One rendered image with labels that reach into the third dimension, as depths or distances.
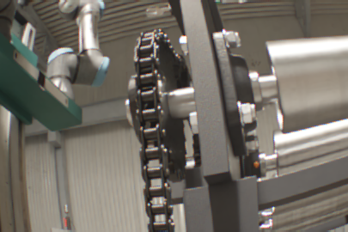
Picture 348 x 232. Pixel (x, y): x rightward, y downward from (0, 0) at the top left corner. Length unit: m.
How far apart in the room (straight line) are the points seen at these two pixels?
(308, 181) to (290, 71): 0.20
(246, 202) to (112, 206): 11.61
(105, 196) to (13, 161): 10.66
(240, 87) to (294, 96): 0.07
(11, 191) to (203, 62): 1.16
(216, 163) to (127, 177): 11.69
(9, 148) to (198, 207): 1.20
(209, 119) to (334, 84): 0.17
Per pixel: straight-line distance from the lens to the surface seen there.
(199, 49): 0.50
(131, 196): 11.97
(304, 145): 0.79
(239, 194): 0.47
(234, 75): 0.52
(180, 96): 0.55
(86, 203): 12.34
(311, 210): 1.37
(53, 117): 1.67
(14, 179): 1.55
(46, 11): 12.46
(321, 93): 0.52
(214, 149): 0.45
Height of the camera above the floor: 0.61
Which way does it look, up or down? 25 degrees up
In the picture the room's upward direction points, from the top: 5 degrees counter-clockwise
